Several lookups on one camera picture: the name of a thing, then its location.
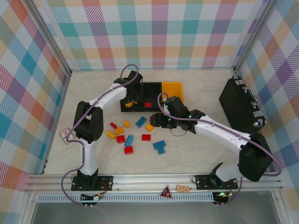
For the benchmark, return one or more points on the playing card box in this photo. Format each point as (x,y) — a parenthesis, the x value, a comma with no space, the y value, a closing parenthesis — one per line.
(65,134)

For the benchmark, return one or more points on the small power connector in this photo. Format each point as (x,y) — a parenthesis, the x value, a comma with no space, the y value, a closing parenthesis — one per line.
(98,197)
(224,194)

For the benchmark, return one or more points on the blue lego brick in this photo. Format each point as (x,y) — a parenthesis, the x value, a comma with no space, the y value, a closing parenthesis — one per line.
(129,140)
(141,122)

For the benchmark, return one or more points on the red triangle sign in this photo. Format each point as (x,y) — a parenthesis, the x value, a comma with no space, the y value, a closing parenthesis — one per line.
(166,193)

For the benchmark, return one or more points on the aluminium frame post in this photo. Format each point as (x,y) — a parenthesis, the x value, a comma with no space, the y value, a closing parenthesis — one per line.
(254,35)
(53,39)

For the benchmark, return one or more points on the black plastic bin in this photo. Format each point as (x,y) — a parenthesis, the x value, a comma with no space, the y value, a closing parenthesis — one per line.
(151,93)
(138,109)

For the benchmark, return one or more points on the wide aluminium mounting rail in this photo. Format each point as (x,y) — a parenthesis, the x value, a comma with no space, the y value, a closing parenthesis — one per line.
(151,180)

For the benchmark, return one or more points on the red lego brick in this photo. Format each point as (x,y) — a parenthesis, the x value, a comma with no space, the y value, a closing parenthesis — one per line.
(148,104)
(113,125)
(128,150)
(146,137)
(120,139)

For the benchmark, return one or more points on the aluminium floor rail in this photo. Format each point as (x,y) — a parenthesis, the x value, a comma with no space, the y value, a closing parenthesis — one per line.
(61,105)
(187,69)

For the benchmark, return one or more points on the black hard case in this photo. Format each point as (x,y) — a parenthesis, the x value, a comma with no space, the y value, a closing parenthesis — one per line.
(238,102)

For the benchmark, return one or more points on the blue T-shaped lego piece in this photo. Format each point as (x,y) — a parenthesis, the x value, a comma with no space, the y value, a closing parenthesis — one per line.
(160,147)

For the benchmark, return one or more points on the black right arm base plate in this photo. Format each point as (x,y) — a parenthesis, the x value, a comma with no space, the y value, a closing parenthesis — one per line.
(202,182)

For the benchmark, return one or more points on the small wooden tag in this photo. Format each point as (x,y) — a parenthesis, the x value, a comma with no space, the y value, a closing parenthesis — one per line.
(182,188)

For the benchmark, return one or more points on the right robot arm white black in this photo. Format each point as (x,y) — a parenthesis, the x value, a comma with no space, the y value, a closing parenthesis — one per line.
(222,135)

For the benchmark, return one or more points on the yellow plastic bin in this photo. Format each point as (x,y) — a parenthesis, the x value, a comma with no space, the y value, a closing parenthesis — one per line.
(171,88)

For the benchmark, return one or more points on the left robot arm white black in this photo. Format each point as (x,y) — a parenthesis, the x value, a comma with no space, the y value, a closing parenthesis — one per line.
(90,156)

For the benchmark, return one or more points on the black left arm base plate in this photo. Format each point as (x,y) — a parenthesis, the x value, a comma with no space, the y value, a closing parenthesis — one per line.
(106,183)

